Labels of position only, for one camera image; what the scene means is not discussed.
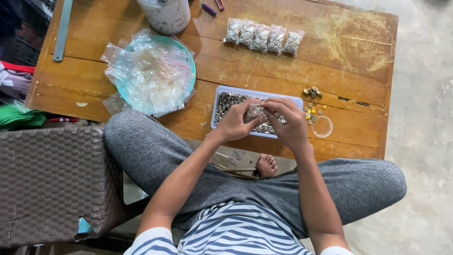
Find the white plastic tray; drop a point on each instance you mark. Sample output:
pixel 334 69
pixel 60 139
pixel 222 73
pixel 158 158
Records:
pixel 226 90

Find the pile of empty zip bags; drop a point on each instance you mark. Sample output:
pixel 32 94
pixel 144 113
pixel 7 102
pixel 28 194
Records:
pixel 155 74

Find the teal plastic plate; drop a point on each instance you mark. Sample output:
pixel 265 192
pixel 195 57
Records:
pixel 122 90

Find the person's grey trousers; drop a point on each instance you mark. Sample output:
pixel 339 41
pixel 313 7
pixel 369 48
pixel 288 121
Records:
pixel 148 148

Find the grey and white cloth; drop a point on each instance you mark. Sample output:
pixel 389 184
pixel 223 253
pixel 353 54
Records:
pixel 14 85

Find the person's bare foot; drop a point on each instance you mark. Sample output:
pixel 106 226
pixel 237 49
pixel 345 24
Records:
pixel 267 164

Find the grey metal ruler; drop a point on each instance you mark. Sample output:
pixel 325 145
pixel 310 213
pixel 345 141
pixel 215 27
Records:
pixel 63 30

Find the person's striped shirt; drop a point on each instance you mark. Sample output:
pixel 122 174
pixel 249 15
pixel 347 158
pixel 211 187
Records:
pixel 237 233

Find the red pen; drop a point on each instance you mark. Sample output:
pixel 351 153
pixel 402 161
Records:
pixel 63 119

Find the red cloth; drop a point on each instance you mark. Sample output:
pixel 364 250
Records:
pixel 16 67

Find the small clear zip bag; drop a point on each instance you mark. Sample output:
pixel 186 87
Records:
pixel 253 113

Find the white patterned container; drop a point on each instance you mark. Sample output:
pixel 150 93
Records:
pixel 166 16

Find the person's left hand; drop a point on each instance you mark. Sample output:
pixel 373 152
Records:
pixel 233 124

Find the brown wicker stool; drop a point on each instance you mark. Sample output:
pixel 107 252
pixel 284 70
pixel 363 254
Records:
pixel 53 180

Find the clear round plastic lid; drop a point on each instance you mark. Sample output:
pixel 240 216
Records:
pixel 322 126

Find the loose clear plastic bags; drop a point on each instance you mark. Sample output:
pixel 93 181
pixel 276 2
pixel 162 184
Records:
pixel 228 159

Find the green cloth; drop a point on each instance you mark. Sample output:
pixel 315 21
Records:
pixel 19 118

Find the small heap of brass buttons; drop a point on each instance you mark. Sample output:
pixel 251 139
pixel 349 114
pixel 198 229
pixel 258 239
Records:
pixel 312 92

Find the black crate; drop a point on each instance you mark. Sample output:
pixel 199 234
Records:
pixel 24 32

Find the heap of silver snap buttons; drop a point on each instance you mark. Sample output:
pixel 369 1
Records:
pixel 228 102

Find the scattered small loose buttons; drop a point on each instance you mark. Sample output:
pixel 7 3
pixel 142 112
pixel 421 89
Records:
pixel 311 112

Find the person's right hand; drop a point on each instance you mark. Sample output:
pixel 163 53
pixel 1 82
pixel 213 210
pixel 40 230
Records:
pixel 292 124

